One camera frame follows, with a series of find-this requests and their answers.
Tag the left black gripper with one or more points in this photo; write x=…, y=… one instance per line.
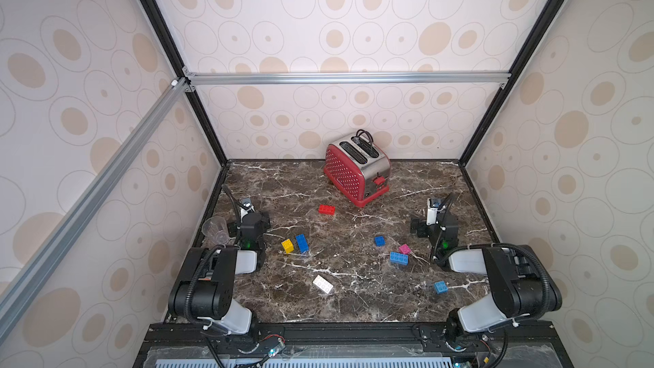
x=253, y=221

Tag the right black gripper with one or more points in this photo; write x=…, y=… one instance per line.
x=439, y=227

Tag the yellow lego brick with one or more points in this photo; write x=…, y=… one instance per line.
x=288, y=246

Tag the pink lego brick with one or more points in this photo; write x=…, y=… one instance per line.
x=404, y=249

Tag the dark blue long lego brick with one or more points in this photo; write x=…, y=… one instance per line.
x=302, y=243

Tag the teal small lego brick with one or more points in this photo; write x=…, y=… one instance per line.
x=440, y=287

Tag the light blue long lego brick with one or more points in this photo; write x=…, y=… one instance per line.
x=398, y=259

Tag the red lego brick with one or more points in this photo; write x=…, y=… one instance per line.
x=327, y=210

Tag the white lego brick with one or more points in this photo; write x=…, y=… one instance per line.
x=323, y=284

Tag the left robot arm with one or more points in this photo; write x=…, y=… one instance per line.
x=203, y=292

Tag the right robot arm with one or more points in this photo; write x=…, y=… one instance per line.
x=521, y=288

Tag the small dark blue lego brick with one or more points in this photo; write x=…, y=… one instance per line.
x=379, y=241

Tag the clear plastic cup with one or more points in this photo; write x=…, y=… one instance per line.
x=215, y=232

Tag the red and steel toaster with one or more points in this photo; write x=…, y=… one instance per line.
x=358, y=168

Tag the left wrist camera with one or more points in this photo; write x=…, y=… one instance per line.
x=246, y=206

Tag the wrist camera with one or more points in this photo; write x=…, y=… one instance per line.
x=433, y=207
x=246, y=206

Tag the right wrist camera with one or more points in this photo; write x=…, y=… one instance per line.
x=433, y=207

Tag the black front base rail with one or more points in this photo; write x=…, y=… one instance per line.
x=351, y=345

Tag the back aluminium frame bar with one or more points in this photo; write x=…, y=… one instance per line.
x=374, y=78

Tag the aluminium frame bar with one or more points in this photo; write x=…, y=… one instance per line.
x=49, y=256
x=374, y=78

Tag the left aluminium frame bar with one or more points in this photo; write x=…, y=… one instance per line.
x=49, y=256

